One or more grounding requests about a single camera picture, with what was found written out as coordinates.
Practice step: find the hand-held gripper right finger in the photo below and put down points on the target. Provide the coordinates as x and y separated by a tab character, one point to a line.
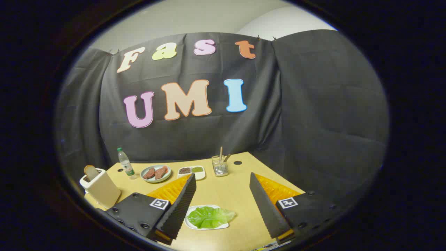
264	209

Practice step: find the white divided grain tray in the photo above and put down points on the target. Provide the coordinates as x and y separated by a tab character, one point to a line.
197	170

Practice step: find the green lettuce leaf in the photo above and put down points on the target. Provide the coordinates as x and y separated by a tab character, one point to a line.
209	217

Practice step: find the toasted bread slice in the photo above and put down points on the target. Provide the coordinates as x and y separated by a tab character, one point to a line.
91	172

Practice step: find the clear glass utensil holder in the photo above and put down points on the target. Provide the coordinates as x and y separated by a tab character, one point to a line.
220	169

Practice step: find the brown meat patty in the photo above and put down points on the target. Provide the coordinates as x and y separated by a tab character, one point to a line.
161	172
149	173

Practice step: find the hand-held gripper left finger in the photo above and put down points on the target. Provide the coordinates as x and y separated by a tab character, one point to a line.
177	209

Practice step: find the clear plastic water bottle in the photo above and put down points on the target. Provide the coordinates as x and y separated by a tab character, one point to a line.
126	165

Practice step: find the pale green plate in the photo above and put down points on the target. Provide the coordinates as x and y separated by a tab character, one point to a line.
168	175

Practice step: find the white plate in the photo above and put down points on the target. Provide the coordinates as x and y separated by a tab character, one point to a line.
190	226

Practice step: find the white toaster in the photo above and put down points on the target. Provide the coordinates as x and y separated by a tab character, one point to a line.
104	191

